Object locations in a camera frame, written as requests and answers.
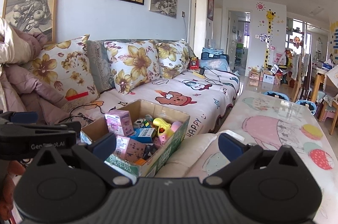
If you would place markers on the floral pillow middle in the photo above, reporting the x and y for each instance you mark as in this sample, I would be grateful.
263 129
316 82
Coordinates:
133 64

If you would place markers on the orange white medicine box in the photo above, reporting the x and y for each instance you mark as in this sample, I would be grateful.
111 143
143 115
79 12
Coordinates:
140 162

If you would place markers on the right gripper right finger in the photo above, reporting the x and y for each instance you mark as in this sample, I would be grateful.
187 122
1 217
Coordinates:
241 157

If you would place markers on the person left hand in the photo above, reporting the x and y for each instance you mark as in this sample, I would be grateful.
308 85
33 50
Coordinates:
14 168

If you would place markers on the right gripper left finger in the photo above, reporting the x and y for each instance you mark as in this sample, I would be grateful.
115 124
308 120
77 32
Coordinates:
92 158

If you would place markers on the blue white medicine box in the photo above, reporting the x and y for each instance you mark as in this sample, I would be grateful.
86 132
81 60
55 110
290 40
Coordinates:
144 135

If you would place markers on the giraffe height sticker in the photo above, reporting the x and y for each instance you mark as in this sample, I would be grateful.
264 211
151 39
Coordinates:
270 16

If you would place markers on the red snack box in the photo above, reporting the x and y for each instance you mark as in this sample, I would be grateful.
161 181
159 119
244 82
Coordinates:
193 63

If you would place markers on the wooden chair with cover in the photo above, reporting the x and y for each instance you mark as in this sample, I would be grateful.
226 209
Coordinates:
329 81

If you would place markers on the yellow pink water gun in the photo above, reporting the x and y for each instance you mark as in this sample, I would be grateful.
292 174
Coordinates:
165 130

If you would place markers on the white pink tall box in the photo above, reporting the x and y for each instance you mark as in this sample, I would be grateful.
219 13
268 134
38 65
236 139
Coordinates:
129 149

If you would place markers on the cardboard storage box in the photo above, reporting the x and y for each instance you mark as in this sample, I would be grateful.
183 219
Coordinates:
155 153

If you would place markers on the framed mickey mouse picture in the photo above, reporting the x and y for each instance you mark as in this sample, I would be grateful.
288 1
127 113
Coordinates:
32 16

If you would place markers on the cartoon print sofa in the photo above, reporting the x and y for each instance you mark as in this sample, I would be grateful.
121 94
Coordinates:
205 99

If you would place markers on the white panda toy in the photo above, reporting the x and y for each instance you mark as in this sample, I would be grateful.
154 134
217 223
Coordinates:
144 122

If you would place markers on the floral pillow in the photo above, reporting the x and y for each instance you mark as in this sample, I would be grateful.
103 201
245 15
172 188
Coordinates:
65 66
174 58
133 64

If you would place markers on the pink small carton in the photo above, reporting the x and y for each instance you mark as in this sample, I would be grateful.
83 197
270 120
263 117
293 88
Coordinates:
119 122

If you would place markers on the floral pillow near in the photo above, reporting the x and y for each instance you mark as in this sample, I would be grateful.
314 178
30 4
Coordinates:
65 66

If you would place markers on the floral pillow far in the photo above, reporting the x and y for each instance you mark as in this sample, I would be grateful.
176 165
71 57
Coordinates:
174 58

